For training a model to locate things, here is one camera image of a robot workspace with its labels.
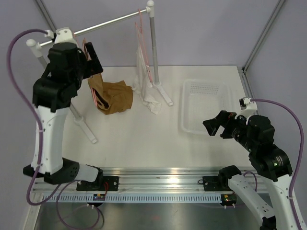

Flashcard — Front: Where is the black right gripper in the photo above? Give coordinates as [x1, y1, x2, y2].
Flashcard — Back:
[203, 109, 256, 151]

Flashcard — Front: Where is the brown tank top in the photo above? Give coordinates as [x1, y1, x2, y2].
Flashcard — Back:
[82, 38, 134, 115]

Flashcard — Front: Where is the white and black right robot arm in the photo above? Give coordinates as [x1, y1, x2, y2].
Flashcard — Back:
[203, 110, 298, 230]

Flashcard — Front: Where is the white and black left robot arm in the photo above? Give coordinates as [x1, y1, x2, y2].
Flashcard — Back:
[23, 42, 104, 191]

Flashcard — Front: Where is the white tank top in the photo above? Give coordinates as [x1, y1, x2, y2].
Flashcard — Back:
[132, 45, 162, 115]

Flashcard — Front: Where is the clear plastic basket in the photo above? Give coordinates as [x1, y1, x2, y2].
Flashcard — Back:
[180, 79, 233, 136]

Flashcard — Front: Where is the silver white clothes rack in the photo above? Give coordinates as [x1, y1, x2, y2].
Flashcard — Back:
[26, 0, 173, 144]

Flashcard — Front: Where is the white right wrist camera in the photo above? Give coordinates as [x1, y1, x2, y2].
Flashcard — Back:
[235, 97, 258, 119]

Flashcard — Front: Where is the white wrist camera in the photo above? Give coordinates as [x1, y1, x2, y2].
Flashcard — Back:
[44, 27, 79, 46]
[235, 97, 258, 119]

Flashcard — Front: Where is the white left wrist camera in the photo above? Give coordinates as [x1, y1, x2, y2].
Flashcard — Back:
[44, 27, 79, 46]

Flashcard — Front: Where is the pink wire hanger with white top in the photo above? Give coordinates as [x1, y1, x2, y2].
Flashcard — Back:
[135, 9, 153, 84]

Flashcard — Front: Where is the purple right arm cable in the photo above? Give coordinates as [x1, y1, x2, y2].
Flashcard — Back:
[254, 99, 305, 230]

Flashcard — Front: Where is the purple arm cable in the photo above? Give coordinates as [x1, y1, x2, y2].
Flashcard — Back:
[6, 29, 60, 207]
[254, 99, 305, 230]

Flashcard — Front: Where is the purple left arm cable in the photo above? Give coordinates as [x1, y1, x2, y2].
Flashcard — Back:
[6, 29, 60, 207]

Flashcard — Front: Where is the aluminium mounting rail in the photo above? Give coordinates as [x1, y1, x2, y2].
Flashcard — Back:
[33, 166, 267, 194]

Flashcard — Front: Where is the white slotted cable duct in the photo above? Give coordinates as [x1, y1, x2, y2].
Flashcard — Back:
[49, 193, 222, 203]

